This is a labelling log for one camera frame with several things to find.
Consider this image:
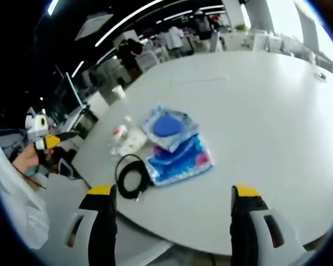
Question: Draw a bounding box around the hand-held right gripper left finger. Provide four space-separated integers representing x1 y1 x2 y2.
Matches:
63 184 119 266

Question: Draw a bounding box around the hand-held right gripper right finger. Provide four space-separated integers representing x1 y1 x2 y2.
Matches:
229 184 317 266

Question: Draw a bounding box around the black cable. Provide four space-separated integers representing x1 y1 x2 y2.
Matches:
115 154 151 202

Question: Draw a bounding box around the clear plastic bottle red label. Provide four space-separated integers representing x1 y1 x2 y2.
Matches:
108 116 133 156

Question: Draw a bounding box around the small white box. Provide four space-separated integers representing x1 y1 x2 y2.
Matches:
118 127 148 156

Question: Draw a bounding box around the blue pink printed packet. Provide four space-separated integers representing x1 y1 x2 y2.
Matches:
144 133 215 187

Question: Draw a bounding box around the packet with blue round pad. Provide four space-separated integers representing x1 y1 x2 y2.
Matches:
142 104 200 153

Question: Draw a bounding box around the person's left hand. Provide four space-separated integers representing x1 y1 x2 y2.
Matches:
13 143 56 178

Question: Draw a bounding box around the white cup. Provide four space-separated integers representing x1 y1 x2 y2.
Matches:
112 85 127 100

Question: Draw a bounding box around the white round table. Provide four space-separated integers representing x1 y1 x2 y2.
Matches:
71 50 333 256

